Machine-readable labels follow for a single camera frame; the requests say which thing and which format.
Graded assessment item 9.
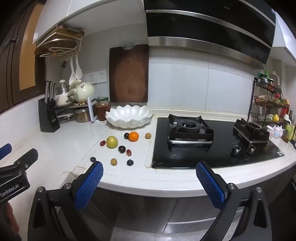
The white plastic slicer frame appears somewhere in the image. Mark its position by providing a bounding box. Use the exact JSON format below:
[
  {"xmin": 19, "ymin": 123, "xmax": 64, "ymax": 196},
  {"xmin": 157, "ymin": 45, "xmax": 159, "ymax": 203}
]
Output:
[{"xmin": 87, "ymin": 95, "xmax": 100, "ymax": 122}]

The metal counter shelf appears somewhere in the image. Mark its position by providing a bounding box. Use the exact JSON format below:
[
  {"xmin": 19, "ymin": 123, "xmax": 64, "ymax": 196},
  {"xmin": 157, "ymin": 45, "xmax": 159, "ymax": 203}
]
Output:
[{"xmin": 55, "ymin": 102, "xmax": 93, "ymax": 122}]

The green apple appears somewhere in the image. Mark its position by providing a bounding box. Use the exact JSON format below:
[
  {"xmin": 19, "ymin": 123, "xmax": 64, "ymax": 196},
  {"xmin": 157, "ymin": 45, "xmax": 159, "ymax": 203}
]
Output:
[{"xmin": 106, "ymin": 136, "xmax": 119, "ymax": 149}]

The black glass gas stove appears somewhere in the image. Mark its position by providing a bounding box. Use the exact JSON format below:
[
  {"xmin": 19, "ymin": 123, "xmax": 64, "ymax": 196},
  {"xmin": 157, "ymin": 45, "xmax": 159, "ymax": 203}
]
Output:
[{"xmin": 151, "ymin": 113, "xmax": 285, "ymax": 169}]

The grey base cabinet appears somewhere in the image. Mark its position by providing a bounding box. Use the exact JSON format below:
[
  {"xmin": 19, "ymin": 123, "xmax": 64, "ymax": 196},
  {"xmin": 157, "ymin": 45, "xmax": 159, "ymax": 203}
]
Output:
[{"xmin": 55, "ymin": 183, "xmax": 296, "ymax": 241}]

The cream ceramic teapot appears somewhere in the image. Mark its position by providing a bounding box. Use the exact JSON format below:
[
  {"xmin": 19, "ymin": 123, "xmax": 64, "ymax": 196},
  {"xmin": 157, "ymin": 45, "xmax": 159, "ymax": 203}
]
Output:
[{"xmin": 68, "ymin": 81, "xmax": 95, "ymax": 103}]

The white rice spoon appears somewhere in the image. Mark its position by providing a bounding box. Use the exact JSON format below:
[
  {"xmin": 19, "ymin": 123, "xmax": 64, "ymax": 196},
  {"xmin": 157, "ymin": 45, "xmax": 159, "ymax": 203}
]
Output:
[
  {"xmin": 73, "ymin": 54, "xmax": 83, "ymax": 80},
  {"xmin": 69, "ymin": 56, "xmax": 77, "ymax": 85}
]

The black burner grate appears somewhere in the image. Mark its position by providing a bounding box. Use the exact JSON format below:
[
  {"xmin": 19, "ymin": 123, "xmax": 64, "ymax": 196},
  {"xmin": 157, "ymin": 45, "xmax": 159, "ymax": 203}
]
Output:
[
  {"xmin": 232, "ymin": 118, "xmax": 270, "ymax": 145},
  {"xmin": 168, "ymin": 113, "xmax": 214, "ymax": 147}
]

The black knife block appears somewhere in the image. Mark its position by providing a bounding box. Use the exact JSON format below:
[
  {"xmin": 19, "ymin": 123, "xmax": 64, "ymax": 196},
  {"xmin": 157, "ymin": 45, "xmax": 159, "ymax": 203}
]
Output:
[{"xmin": 38, "ymin": 97, "xmax": 60, "ymax": 133}]

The group of condiment bottles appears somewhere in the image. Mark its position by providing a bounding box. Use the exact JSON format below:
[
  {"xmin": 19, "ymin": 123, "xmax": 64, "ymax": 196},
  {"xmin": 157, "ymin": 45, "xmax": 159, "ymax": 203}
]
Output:
[{"xmin": 254, "ymin": 70, "xmax": 296, "ymax": 142}]

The white scalloped bowl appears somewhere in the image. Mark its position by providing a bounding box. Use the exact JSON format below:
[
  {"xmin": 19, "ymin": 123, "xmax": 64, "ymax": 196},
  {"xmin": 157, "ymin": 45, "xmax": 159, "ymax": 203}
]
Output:
[{"xmin": 105, "ymin": 105, "xmax": 155, "ymax": 128}]

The round wooden board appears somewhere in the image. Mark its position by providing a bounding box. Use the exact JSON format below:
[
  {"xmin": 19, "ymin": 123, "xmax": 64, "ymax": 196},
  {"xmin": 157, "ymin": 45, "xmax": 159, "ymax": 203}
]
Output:
[{"xmin": 35, "ymin": 38, "xmax": 78, "ymax": 56}]

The black range hood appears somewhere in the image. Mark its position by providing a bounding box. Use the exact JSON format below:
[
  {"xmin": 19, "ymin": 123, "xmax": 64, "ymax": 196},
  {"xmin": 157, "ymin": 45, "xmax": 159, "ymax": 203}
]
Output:
[{"xmin": 143, "ymin": 0, "xmax": 277, "ymax": 70}]

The white upper cabinet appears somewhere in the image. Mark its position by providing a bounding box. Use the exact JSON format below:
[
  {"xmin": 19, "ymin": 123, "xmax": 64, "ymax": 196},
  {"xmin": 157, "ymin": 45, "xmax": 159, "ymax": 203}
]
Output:
[
  {"xmin": 35, "ymin": 0, "xmax": 145, "ymax": 44},
  {"xmin": 272, "ymin": 11, "xmax": 296, "ymax": 59}
]

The white enamel pot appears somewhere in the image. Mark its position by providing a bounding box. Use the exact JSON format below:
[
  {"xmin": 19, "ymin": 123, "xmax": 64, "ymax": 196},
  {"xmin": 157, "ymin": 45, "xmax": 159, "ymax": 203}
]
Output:
[{"xmin": 55, "ymin": 91, "xmax": 75, "ymax": 107}]

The dark wooden cutting board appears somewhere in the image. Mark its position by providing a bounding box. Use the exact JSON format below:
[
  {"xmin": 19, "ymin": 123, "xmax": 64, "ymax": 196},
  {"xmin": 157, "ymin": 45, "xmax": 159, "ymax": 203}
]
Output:
[{"xmin": 109, "ymin": 44, "xmax": 149, "ymax": 103}]

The white seasoning jar set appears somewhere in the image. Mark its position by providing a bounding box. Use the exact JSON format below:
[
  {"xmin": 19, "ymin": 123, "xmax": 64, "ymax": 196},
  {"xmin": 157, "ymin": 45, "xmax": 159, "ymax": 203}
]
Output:
[{"xmin": 267, "ymin": 125, "xmax": 285, "ymax": 139}]

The brown powder glass jar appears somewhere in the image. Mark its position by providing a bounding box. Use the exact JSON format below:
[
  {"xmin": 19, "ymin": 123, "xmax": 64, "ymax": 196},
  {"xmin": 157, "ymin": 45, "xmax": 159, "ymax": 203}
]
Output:
[{"xmin": 74, "ymin": 108, "xmax": 90, "ymax": 123}]

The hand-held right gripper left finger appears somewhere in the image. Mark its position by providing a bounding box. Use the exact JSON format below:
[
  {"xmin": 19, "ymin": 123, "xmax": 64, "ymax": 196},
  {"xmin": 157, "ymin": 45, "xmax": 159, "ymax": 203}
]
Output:
[{"xmin": 27, "ymin": 161, "xmax": 104, "ymax": 241}]

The steel pot with lid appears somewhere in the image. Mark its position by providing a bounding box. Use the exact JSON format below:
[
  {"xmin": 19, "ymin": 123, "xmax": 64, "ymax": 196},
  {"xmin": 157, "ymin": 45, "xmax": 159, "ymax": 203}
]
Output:
[{"xmin": 57, "ymin": 80, "xmax": 70, "ymax": 95}]

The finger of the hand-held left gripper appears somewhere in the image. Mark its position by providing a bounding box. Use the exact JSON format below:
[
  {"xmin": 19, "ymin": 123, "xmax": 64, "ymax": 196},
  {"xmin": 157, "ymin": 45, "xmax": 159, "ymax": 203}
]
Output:
[
  {"xmin": 0, "ymin": 143, "xmax": 12, "ymax": 161},
  {"xmin": 0, "ymin": 148, "xmax": 39, "ymax": 177}
]

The brown wooden door frame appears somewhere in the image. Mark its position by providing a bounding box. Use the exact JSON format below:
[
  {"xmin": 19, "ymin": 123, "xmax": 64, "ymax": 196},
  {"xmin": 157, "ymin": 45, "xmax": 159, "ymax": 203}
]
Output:
[{"xmin": 0, "ymin": 0, "xmax": 47, "ymax": 114}]

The red sauce glass jar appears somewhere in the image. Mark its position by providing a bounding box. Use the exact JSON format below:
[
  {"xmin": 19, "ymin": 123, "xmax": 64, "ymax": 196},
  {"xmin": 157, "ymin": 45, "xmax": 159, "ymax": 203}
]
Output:
[{"xmin": 95, "ymin": 97, "xmax": 111, "ymax": 122}]

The hanging wooden board rack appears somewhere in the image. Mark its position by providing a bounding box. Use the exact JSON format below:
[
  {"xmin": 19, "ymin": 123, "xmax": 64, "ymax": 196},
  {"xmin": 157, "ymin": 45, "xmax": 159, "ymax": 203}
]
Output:
[{"xmin": 35, "ymin": 25, "xmax": 85, "ymax": 58}]

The bamboo cutting board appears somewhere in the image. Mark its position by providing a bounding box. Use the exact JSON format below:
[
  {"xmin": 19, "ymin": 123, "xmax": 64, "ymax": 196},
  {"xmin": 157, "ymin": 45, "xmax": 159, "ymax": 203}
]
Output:
[{"xmin": 57, "ymin": 25, "xmax": 85, "ymax": 38}]

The black wire spice rack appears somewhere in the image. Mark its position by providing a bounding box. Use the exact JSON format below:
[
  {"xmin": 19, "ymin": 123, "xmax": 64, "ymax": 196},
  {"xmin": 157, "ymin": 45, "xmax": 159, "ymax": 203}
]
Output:
[{"xmin": 247, "ymin": 76, "xmax": 290, "ymax": 129}]

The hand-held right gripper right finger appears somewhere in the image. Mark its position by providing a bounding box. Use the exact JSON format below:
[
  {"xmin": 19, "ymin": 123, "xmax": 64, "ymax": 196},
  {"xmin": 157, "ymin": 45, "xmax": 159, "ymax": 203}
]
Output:
[{"xmin": 195, "ymin": 161, "xmax": 273, "ymax": 241}]

